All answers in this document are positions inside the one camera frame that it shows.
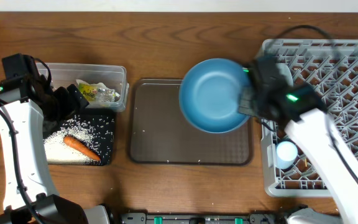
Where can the light blue bowl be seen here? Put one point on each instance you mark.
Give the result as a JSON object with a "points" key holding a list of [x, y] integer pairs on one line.
{"points": [[285, 71]]}

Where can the light blue cup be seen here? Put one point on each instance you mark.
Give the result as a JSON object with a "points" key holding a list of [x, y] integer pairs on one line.
{"points": [[286, 153]]}

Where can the clear plastic bin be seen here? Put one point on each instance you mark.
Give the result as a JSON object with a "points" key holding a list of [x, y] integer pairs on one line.
{"points": [[111, 76]]}

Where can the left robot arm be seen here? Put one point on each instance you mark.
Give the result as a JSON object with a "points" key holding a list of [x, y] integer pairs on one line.
{"points": [[27, 100]]}

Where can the orange carrot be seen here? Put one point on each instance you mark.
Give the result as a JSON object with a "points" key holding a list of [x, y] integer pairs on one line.
{"points": [[78, 146]]}

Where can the foil snack wrapper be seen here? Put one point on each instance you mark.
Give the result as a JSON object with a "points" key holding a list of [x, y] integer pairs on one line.
{"points": [[98, 94]]}

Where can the dark blue plate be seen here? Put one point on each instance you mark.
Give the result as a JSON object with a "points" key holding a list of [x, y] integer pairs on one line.
{"points": [[210, 94]]}

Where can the brown serving tray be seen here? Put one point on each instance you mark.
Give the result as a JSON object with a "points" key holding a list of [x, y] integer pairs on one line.
{"points": [[160, 134]]}

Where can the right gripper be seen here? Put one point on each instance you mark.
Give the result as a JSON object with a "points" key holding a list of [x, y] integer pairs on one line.
{"points": [[244, 106]]}

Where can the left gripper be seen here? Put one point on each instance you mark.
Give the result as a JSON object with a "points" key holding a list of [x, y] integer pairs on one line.
{"points": [[66, 94]]}

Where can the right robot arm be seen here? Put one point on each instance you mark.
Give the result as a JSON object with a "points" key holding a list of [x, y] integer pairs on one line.
{"points": [[300, 111]]}

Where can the white rice pile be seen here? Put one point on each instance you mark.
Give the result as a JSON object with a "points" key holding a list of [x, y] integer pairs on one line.
{"points": [[73, 143]]}

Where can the grey dishwasher rack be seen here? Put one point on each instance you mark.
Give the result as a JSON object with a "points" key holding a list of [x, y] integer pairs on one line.
{"points": [[336, 82]]}

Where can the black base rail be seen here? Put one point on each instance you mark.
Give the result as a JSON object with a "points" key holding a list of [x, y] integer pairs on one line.
{"points": [[171, 218]]}

